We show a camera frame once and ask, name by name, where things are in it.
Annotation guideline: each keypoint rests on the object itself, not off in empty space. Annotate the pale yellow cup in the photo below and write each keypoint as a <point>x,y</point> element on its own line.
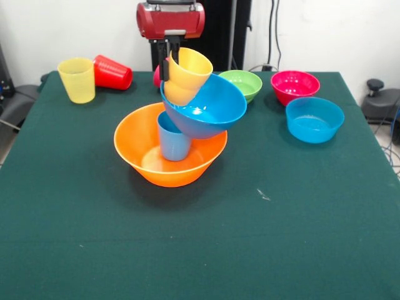
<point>76,84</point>

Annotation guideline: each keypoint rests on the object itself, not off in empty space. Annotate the small yellow orange cup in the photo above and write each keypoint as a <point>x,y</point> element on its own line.
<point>184,81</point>

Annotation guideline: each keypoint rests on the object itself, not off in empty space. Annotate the black equipment box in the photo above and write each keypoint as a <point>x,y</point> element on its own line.
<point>4,81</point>

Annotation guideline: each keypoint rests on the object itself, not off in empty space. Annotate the large orange bowl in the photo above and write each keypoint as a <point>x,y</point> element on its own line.
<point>168,176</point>

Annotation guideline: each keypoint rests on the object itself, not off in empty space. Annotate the pink bowl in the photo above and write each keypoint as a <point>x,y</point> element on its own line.
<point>293,93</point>

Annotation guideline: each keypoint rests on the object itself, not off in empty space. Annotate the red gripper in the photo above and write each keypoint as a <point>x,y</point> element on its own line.
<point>170,20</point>

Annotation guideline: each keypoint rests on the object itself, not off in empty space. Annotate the blue cup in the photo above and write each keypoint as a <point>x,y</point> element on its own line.
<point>173,147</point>

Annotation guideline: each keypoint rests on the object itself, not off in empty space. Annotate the red cup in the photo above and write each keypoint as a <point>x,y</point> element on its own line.
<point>112,73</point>

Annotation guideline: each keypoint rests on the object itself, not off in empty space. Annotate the large blue bowl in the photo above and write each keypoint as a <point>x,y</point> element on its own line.
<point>215,122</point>

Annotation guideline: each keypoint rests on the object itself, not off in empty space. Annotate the dark green table cloth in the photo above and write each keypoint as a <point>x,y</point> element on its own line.
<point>187,234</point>

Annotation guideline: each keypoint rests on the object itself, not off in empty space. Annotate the light blue shallow bowl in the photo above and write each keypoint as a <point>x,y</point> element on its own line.
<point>312,131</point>

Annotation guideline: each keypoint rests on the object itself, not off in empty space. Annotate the green bowl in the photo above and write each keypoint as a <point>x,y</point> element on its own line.
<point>247,82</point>

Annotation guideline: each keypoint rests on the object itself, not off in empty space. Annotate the pink cup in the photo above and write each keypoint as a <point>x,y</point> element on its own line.
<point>157,76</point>

